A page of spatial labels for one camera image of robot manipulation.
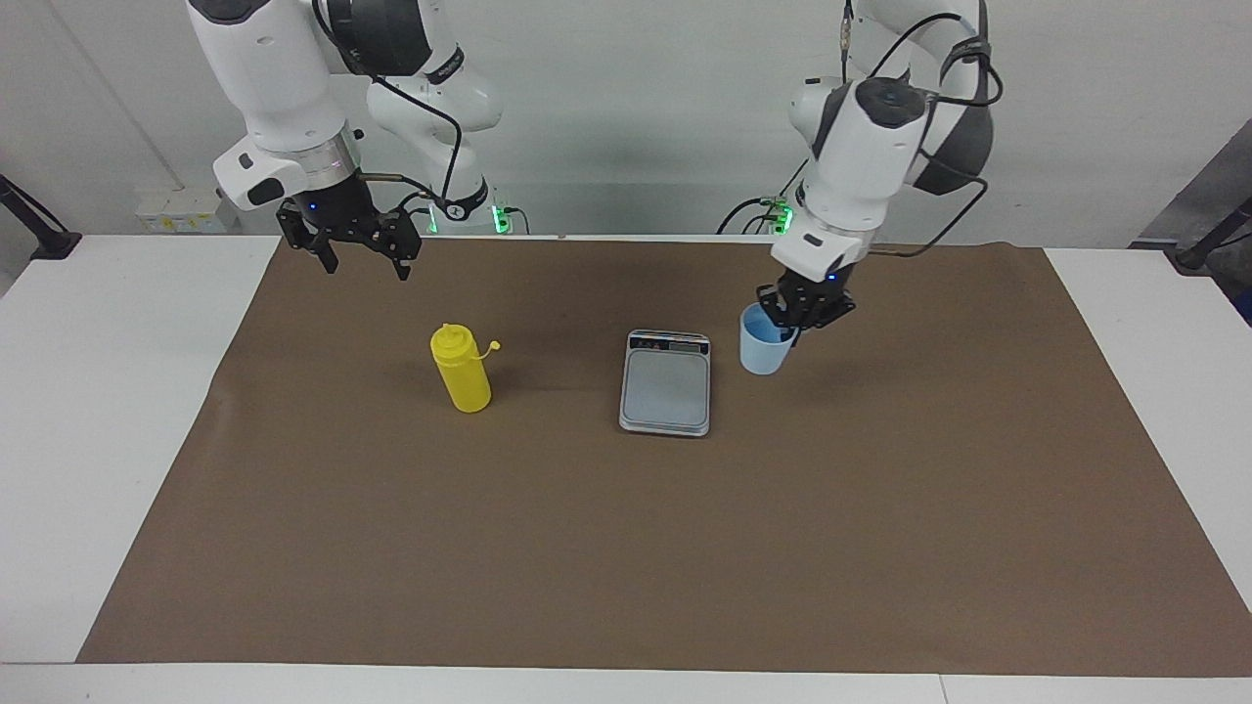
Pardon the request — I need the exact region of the light blue plastic cup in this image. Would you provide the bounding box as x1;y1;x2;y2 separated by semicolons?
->
739;302;796;376

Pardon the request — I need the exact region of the yellow squeeze bottle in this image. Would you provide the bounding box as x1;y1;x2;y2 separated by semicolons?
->
430;323;502;414

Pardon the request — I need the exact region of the silver digital kitchen scale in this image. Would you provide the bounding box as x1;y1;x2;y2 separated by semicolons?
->
618;330;712;438

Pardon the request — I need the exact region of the black clamp stand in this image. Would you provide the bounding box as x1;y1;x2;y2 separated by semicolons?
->
0;174;82;261
1164;196;1252;273

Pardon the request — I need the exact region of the brown table mat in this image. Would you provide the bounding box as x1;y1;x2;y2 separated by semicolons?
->
76;238;1252;678

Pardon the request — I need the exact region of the black left arm gripper cable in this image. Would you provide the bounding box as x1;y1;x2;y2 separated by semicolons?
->
866;59;1006;260

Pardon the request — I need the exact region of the black left arm base cable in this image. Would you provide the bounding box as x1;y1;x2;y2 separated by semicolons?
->
717;156;811;236

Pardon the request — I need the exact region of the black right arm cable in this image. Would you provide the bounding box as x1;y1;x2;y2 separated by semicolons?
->
311;0;466;211

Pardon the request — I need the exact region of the white wall socket box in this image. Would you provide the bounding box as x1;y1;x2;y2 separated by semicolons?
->
135;184;228;234

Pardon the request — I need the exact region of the black left arm shoulder cable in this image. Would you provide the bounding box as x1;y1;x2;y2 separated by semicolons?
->
839;0;1004;109

